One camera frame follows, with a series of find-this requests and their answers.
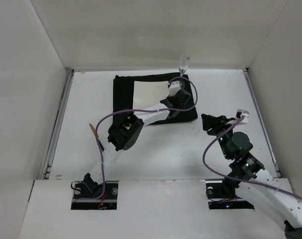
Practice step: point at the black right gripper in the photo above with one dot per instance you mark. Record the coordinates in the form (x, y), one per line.
(216, 123)

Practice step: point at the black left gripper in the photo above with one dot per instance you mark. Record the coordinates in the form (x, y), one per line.
(179, 97)

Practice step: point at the square white plate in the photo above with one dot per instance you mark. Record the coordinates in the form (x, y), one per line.
(147, 94)

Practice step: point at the clear champagne glass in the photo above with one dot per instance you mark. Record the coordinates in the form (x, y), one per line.
(183, 67)

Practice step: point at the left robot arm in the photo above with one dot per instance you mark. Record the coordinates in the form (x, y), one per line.
(123, 134)

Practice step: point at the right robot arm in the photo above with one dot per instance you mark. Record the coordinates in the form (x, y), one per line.
(249, 179)

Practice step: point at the black cloth placemat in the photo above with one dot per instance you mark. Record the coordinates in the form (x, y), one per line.
(123, 92)

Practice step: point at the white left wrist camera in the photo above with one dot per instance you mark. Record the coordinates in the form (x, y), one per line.
(174, 87)

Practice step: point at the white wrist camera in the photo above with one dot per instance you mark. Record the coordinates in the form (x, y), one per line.
(242, 116)
(174, 87)

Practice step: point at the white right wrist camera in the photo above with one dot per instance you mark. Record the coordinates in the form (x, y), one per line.
(242, 116)

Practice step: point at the right aluminium rail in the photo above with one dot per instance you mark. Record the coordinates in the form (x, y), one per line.
(254, 99)

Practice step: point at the aluminium rail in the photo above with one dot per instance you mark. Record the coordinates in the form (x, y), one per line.
(45, 172)
(254, 99)

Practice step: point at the left aluminium rail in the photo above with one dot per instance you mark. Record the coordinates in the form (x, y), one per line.
(45, 172)

